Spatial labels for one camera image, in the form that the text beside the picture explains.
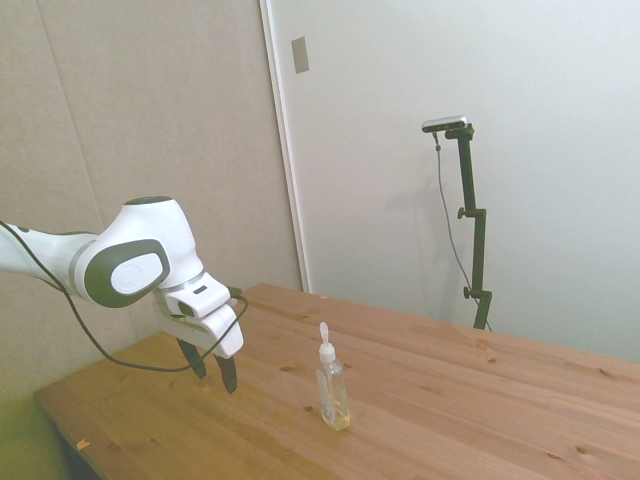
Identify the white vertical wall trim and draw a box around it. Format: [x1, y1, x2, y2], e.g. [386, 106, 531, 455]
[258, 0, 313, 294]

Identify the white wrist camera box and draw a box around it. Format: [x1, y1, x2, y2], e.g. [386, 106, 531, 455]
[164, 278, 237, 320]

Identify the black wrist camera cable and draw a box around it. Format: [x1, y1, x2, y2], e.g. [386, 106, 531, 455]
[0, 219, 249, 374]

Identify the silver exterior camera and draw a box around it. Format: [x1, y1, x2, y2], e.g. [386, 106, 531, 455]
[421, 115, 471, 134]

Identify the clear sanitizer bottle white cap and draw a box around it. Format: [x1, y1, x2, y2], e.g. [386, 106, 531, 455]
[315, 321, 352, 432]

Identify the grey wall plate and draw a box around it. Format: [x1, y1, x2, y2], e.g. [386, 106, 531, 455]
[291, 35, 311, 75]

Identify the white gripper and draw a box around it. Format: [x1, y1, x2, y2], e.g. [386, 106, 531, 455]
[152, 289, 245, 395]

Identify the black camera stand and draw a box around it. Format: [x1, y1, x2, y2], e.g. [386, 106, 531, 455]
[444, 124, 494, 331]

